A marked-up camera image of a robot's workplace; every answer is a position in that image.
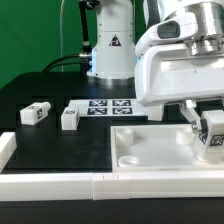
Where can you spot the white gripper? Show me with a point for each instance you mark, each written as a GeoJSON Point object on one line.
{"type": "Point", "coordinates": [168, 74]}

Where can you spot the white square table top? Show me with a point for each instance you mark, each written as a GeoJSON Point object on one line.
{"type": "Point", "coordinates": [145, 148]}

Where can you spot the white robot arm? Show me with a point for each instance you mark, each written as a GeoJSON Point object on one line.
{"type": "Point", "coordinates": [199, 24]}

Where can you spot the white plate with markers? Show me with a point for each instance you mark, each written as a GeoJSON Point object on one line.
{"type": "Point", "coordinates": [108, 107]}

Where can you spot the white U-shaped fence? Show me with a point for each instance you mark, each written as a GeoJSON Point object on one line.
{"type": "Point", "coordinates": [102, 186]}

